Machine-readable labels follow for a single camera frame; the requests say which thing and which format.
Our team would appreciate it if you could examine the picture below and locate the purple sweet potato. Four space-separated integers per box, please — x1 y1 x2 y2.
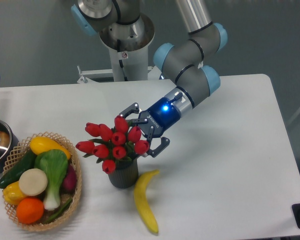
61 164 77 193

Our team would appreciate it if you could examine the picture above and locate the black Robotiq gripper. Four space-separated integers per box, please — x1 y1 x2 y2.
118 97 181 158

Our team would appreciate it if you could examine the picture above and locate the dark grey ribbed vase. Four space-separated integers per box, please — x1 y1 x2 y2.
108 157 139 189

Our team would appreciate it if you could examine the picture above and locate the green cucumber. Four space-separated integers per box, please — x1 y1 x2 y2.
0 149 37 189

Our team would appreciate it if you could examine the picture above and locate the green bok choy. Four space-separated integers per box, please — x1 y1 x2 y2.
34 149 68 211

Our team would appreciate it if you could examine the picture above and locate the green bean pod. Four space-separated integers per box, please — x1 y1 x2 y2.
43 198 73 225

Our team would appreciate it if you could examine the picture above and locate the orange fruit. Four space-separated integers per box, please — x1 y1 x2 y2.
16 197 45 224

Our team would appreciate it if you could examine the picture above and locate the yellow bell pepper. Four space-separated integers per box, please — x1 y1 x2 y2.
2 181 28 206

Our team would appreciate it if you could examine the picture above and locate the yellow squash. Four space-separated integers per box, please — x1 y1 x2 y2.
29 136 72 160

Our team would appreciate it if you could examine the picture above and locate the white metal base frame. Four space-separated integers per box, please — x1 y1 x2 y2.
76 65 165 84

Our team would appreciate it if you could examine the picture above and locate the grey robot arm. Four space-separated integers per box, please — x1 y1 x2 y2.
71 0 228 157

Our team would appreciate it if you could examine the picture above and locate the red tulip bouquet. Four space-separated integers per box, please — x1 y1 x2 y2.
75 116 150 175

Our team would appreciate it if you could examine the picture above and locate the white round radish slice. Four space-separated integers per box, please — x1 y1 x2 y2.
18 168 48 196

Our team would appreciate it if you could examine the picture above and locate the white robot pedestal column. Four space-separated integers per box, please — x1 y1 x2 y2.
108 46 148 82

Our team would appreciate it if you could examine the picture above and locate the woven wicker basket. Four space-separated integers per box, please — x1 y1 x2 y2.
3 132 82 232

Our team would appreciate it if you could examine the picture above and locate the yellow banana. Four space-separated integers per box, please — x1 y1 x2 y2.
133 169 160 234

